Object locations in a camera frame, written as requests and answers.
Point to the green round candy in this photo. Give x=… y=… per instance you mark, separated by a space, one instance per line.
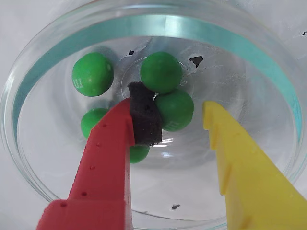
x=161 y=72
x=138 y=154
x=92 y=122
x=177 y=110
x=92 y=74

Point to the clear glass bowl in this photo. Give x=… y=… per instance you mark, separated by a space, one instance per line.
x=239 y=155

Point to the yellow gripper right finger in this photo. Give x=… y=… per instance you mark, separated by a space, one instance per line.
x=254 y=182

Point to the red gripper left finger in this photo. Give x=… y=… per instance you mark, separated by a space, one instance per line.
x=103 y=172

